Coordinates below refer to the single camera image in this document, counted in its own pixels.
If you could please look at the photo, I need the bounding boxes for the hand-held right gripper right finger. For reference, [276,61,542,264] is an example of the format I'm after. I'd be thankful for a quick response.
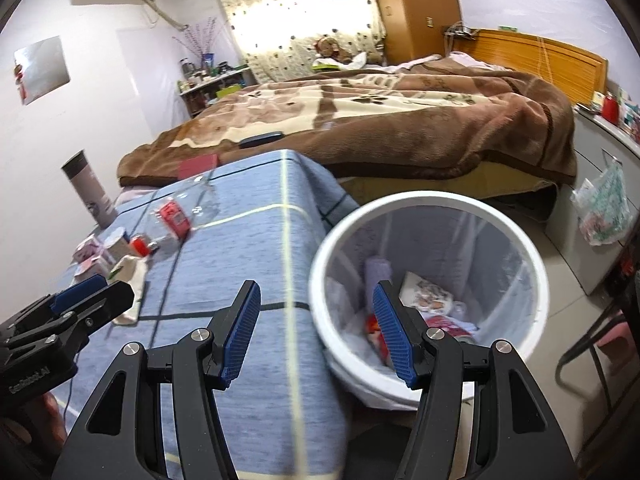
[372,280,576,480]

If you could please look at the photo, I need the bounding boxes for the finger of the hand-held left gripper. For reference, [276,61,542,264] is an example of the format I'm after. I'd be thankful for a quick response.
[10,281,135,356]
[0,274,108,338]

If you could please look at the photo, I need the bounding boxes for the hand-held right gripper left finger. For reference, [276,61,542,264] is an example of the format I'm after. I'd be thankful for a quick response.
[50,280,262,480]

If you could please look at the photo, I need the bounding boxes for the cream paper packet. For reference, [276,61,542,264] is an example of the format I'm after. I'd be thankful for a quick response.
[109,255,148,326]

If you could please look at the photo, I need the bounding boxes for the patterned paper cup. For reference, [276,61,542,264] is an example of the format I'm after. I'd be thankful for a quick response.
[400,271,468,316]

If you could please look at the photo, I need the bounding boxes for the white printed tub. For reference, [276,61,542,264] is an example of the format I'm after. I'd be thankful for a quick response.
[102,227,133,267]

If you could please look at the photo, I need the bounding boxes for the white rimmed trash bin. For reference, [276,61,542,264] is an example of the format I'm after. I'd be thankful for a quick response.
[308,191,550,408]

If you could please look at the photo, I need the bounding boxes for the clear plastic bottle red label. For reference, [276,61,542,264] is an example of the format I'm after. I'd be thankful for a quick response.
[145,172,221,248]

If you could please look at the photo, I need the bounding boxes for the person's left hand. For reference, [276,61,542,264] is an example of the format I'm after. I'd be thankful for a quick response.
[30,392,68,441]

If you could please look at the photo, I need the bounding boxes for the blue checked tablecloth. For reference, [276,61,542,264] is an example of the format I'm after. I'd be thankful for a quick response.
[45,149,361,480]

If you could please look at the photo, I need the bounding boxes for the grey thermos tumbler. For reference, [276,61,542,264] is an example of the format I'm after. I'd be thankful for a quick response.
[61,149,118,231]

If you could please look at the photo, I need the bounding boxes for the olive bed base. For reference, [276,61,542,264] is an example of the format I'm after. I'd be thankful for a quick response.
[335,165,556,211]

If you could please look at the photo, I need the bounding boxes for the black phone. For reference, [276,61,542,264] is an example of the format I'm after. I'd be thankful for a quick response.
[238,131,285,150]

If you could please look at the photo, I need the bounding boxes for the black metal chair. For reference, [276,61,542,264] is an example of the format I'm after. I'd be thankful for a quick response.
[555,260,640,411]

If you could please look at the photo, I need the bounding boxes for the brown printed blanket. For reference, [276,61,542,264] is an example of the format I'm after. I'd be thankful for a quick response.
[117,55,578,191]

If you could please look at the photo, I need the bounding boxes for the pink plastic stool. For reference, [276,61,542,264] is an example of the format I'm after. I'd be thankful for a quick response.
[595,322,636,346]

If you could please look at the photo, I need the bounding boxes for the cluttered white shelf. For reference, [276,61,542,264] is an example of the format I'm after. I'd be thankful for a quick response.
[177,65,251,118]

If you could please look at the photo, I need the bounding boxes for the green printed plastic bag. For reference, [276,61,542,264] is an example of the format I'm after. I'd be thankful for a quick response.
[570,157,632,247]

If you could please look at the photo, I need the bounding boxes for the grey nightstand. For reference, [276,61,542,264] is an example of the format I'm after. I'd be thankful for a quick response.
[545,105,640,296]

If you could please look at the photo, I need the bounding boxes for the purple flower branches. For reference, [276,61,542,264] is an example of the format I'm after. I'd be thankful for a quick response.
[172,16,221,68]

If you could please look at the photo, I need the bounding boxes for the brown teddy bear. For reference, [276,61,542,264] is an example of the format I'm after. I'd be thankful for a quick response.
[314,36,353,63]

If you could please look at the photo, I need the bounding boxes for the wrapped air conditioner pipe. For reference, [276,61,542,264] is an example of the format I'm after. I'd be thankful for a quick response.
[132,0,188,31]

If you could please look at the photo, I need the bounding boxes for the power strip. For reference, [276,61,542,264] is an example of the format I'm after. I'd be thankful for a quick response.
[442,22,481,41]

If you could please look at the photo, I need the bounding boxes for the wooden headboard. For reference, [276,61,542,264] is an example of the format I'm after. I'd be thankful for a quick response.
[450,28,608,111]

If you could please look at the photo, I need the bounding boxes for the heart patterned curtain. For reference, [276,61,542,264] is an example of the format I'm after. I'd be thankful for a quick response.
[212,0,388,83]

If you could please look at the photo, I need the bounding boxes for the green white boxes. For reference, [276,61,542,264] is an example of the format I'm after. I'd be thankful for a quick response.
[620,90,640,141]

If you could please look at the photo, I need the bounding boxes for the wooden wardrobe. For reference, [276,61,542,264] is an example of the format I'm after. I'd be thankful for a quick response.
[365,0,462,66]

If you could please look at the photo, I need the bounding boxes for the silver wall sheet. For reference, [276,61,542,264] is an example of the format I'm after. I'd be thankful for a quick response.
[14,36,71,106]

